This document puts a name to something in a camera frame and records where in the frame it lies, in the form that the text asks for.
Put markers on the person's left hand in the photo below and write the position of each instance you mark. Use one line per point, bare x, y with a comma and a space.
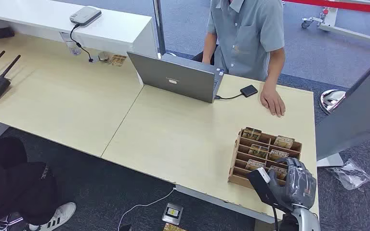
272, 100

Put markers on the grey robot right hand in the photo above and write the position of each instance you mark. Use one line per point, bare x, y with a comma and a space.
301, 186

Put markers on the person's left forearm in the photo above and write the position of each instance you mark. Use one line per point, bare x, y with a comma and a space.
276, 67

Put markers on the person's right forearm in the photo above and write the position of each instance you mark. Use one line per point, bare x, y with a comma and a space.
209, 47

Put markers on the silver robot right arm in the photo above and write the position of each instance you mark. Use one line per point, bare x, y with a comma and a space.
303, 220

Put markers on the wooden slotted card holder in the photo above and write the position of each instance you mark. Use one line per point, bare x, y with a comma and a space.
236, 172

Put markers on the person at desk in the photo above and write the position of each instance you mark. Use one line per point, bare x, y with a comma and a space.
245, 35

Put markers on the person in black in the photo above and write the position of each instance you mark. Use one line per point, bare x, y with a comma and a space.
15, 185

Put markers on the black external drive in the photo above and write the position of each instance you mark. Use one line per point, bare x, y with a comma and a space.
248, 91

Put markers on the grey panel foot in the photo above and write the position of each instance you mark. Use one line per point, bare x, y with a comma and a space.
329, 161

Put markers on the clear plastic bag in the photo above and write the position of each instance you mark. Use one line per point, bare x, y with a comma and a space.
351, 174

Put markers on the chrome pole base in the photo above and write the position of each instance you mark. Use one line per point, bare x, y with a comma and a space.
331, 100

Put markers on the grey partition panel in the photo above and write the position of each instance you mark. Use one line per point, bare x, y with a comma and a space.
354, 114

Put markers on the black office chair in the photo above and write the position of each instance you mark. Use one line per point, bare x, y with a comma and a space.
199, 57

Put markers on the grey laptop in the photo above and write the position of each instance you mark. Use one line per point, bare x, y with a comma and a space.
172, 76

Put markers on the red barrier bar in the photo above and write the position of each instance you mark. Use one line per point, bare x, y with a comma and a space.
341, 5

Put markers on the metal floor socket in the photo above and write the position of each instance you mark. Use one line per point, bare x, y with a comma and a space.
172, 213

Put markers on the metal pole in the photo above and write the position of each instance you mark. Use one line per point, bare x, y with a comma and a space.
159, 27

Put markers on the white counter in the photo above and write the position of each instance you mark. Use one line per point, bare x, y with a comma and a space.
118, 28

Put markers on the grey flat device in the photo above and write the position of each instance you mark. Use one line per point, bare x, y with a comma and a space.
85, 15

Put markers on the clear plastic cup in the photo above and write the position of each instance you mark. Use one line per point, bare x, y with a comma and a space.
73, 47

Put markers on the black power adapter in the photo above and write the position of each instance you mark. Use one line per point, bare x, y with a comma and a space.
4, 32

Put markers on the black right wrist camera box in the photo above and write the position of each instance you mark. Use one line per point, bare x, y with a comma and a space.
261, 191

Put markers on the white wheeled frame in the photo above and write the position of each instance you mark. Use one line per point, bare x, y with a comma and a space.
330, 24

